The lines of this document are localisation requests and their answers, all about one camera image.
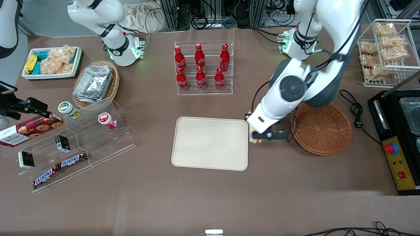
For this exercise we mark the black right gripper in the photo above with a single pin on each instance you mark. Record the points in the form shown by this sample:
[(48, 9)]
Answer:
[(20, 107)]

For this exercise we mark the triangular sandwich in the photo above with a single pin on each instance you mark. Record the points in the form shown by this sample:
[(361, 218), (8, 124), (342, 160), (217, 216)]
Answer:
[(254, 140)]

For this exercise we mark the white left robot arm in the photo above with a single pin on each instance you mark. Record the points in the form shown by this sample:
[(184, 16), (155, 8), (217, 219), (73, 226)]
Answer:
[(341, 19)]

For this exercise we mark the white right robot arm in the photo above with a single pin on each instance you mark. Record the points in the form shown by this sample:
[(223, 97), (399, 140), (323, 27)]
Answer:
[(111, 19)]

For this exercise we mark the oval light wicker basket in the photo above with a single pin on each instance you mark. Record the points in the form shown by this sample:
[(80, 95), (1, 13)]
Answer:
[(115, 82)]

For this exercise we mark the cream plastic tray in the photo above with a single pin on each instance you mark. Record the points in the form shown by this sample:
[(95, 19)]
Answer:
[(210, 144)]

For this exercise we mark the round brown wicker basket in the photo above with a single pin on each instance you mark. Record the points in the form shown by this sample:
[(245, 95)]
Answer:
[(321, 131)]

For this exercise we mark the red tartan cookie box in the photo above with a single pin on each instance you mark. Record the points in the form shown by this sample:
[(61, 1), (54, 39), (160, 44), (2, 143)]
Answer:
[(29, 131)]

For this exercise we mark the green lid white cup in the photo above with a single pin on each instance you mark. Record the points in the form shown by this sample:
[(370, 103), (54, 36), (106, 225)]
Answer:
[(66, 108)]

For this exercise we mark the teal snack pack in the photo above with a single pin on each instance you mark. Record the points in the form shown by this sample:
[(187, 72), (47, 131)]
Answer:
[(42, 54), (37, 68)]

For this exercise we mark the yellow snack pack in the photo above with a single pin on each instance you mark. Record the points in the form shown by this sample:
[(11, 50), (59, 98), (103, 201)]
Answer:
[(31, 64)]

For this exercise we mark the rice cracker snack bag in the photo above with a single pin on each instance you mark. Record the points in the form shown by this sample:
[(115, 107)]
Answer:
[(393, 42), (368, 48), (369, 60), (64, 54), (393, 54), (374, 72), (52, 67), (385, 29)]

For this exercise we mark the small black white box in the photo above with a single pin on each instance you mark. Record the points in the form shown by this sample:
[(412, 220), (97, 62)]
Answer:
[(62, 143), (26, 160)]

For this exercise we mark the white rectangular snack bin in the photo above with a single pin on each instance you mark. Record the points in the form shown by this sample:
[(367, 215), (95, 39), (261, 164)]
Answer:
[(77, 62)]

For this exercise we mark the aluminium foil container stack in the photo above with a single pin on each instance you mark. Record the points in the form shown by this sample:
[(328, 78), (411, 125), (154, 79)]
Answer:
[(93, 83)]

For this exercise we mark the snickers chocolate bar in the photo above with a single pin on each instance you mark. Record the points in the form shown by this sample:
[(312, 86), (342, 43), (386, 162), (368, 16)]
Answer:
[(73, 160), (46, 177)]

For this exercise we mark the red lid white cup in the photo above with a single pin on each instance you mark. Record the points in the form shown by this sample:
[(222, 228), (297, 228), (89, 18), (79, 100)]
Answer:
[(105, 119)]

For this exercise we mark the clear acrylic step display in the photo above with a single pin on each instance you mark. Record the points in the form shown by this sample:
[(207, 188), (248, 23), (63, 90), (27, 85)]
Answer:
[(98, 144)]

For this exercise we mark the white crumpled cloth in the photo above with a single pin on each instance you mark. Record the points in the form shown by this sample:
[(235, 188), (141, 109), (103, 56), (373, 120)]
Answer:
[(141, 18)]

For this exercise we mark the red cola bottle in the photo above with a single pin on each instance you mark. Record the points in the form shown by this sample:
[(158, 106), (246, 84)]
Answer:
[(179, 59), (224, 59), (199, 57), (201, 79), (219, 79), (181, 80)]

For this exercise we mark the clear acrylic bottle rack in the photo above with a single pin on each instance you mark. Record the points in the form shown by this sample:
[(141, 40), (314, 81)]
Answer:
[(210, 49)]

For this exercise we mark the red emergency stop button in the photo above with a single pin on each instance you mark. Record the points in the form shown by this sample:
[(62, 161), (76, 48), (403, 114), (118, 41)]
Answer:
[(391, 148)]

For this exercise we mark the black appliance yellow panel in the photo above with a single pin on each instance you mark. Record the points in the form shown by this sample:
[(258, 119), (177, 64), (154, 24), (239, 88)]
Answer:
[(400, 170)]

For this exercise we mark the steel pan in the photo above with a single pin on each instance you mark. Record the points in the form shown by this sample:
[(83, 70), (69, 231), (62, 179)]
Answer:
[(411, 116)]

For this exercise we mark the aluminium frame post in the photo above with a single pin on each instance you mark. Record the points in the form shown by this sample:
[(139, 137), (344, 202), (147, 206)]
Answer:
[(170, 14), (258, 13)]

